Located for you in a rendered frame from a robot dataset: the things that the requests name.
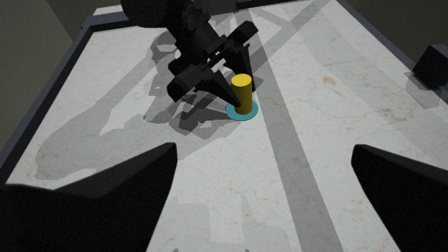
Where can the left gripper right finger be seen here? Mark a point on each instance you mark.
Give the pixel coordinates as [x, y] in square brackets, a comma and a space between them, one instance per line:
[409, 196]

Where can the cyan circle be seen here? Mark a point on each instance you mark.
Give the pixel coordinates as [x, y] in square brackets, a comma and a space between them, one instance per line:
[230, 111]

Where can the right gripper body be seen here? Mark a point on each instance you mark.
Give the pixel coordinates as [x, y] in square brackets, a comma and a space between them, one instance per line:
[198, 38]

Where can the black table border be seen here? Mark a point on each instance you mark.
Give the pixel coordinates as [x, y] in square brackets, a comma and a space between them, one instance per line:
[20, 138]

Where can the yellow tall cylinder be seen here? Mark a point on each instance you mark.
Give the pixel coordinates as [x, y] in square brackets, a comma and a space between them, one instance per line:
[242, 87]

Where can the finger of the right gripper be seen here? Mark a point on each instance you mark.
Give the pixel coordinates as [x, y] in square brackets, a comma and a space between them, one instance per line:
[217, 85]
[240, 64]

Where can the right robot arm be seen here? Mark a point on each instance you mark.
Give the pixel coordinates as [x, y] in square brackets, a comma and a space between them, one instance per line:
[161, 14]

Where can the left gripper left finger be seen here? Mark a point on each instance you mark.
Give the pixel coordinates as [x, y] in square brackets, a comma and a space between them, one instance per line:
[114, 210]

